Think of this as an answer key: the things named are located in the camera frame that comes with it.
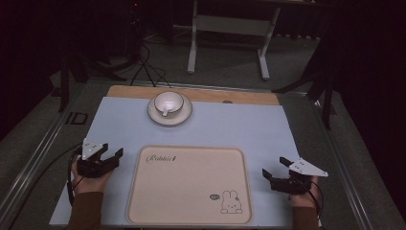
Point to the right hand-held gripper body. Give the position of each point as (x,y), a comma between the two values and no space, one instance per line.
(295,182)

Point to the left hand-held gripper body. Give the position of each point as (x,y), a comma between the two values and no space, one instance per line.
(92,167)

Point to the person's left hand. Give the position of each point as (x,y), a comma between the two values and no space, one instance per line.
(89,184)

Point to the person's right hand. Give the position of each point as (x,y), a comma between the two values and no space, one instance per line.
(303,199)

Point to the white spoon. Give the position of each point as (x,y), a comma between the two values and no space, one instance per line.
(166,111)

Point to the light blue table mat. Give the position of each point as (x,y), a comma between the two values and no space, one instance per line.
(223,127)

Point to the white cup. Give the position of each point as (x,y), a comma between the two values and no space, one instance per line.
(169,102)

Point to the black metal stand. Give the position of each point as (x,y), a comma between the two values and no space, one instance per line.
(325,96)
(65,86)

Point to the white saucer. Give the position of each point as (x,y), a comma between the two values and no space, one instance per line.
(185,115)

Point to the beige tray with rabbit print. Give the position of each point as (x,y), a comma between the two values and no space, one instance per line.
(188,188)

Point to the black rectangular floor bracket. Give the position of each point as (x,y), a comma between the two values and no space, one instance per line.
(76,118)

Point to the metal floor rail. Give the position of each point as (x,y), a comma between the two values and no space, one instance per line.
(344,166)
(223,87)
(28,169)

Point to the white metal table frame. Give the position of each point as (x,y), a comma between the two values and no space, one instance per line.
(233,25)

